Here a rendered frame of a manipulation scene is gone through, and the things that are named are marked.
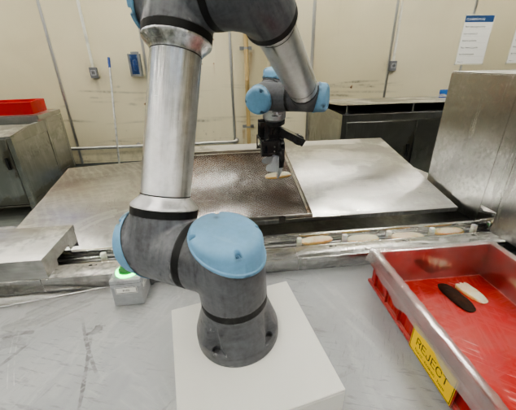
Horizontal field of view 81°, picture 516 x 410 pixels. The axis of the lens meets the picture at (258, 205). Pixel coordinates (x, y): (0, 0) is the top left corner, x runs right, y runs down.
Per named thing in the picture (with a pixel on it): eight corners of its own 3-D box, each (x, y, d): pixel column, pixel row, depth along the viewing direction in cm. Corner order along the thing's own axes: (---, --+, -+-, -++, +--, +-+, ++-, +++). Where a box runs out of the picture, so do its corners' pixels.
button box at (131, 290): (115, 318, 74) (104, 281, 69) (124, 295, 81) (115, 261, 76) (150, 315, 75) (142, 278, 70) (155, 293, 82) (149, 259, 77)
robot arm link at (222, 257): (251, 329, 46) (244, 258, 39) (177, 305, 51) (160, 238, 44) (277, 276, 55) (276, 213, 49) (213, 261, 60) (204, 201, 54)
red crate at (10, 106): (-20, 116, 321) (-25, 103, 316) (0, 111, 353) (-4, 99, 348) (33, 114, 329) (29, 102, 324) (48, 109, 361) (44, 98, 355)
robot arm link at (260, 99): (281, 87, 77) (293, 77, 85) (240, 86, 81) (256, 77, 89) (282, 118, 81) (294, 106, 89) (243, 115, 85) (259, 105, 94)
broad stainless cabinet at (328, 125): (331, 220, 280) (342, 105, 236) (303, 181, 374) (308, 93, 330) (522, 207, 298) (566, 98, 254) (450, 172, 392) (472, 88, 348)
